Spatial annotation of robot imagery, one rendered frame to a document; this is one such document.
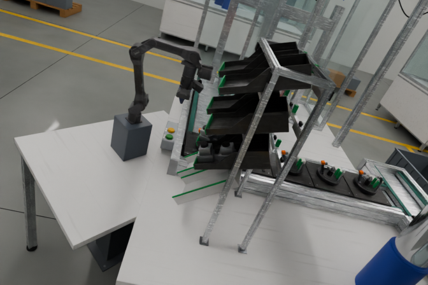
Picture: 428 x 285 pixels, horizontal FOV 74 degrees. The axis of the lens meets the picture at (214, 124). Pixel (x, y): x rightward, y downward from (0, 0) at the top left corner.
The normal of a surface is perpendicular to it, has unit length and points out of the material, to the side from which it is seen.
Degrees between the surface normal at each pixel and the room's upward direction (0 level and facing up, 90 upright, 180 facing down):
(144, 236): 0
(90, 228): 0
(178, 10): 90
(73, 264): 0
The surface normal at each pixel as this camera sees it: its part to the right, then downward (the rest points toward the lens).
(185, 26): -0.02, 0.51
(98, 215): 0.28, -0.82
